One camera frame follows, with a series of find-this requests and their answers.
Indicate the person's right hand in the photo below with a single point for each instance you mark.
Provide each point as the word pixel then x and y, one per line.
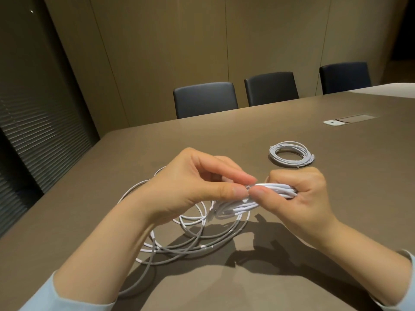
pixel 308 210

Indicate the person's left hand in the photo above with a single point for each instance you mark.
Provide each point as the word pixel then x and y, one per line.
pixel 181 187

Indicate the single white twist tie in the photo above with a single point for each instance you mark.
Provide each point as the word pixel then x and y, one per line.
pixel 248 187

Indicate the person's right forearm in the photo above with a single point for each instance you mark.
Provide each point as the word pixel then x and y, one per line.
pixel 366 259

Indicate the brown table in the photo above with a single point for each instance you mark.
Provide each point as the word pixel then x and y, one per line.
pixel 356 191

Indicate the dark meeting chair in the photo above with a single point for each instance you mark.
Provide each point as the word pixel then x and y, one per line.
pixel 270 89
pixel 345 78
pixel 206 100

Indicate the white table socket panel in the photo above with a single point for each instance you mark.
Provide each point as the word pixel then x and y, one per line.
pixel 331 122

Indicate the pale beige table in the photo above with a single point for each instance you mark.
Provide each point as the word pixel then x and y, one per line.
pixel 389 90

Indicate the glass partition with grey blinds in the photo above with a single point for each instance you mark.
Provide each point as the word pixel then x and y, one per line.
pixel 35 119

